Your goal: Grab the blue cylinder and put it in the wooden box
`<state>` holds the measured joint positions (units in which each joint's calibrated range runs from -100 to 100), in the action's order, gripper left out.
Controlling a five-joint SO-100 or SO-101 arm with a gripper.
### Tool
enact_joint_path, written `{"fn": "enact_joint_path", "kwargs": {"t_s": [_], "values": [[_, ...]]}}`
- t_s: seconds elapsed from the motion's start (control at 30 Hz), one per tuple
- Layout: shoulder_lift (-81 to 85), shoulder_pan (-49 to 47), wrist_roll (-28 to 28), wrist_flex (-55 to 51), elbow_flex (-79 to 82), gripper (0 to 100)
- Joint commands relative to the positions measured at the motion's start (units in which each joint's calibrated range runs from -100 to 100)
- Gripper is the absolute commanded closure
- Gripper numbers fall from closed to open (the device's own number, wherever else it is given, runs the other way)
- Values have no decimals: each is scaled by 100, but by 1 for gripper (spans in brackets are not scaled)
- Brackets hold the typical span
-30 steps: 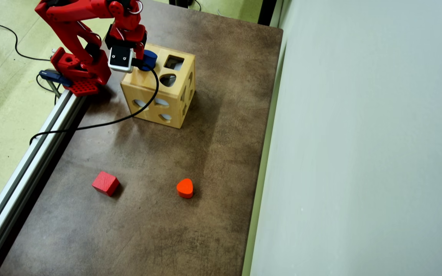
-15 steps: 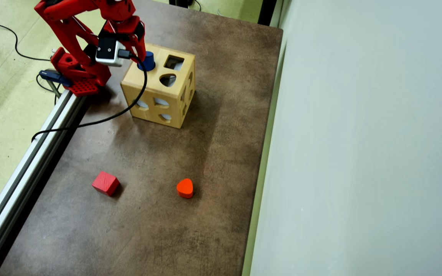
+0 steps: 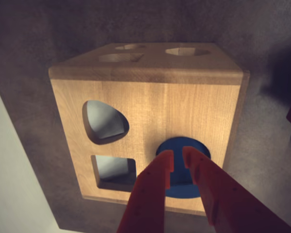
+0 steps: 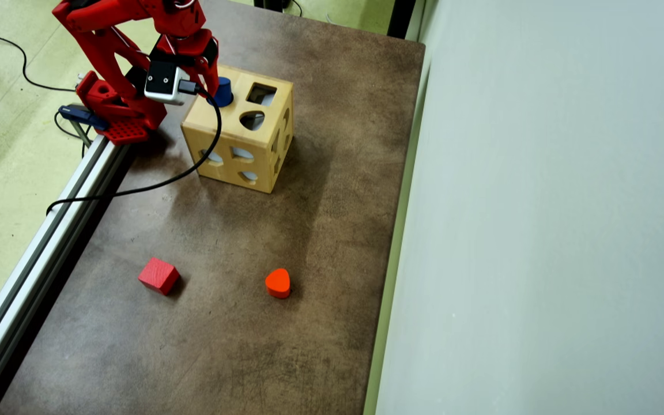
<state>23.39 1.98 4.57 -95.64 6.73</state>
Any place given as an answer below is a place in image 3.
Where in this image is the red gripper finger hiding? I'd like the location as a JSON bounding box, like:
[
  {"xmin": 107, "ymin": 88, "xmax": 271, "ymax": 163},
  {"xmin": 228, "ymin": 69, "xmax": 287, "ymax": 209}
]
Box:
[
  {"xmin": 182, "ymin": 146, "xmax": 291, "ymax": 233},
  {"xmin": 118, "ymin": 150, "xmax": 174, "ymax": 233}
]

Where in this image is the blue wooden cylinder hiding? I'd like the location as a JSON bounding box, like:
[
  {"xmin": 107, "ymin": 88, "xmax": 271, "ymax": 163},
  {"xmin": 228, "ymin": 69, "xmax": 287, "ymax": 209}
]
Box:
[{"xmin": 156, "ymin": 137, "xmax": 212, "ymax": 199}]

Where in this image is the wooden shape sorter box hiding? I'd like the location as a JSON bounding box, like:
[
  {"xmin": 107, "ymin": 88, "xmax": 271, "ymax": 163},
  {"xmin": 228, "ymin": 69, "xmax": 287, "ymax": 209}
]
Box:
[{"xmin": 48, "ymin": 43, "xmax": 251, "ymax": 216}]

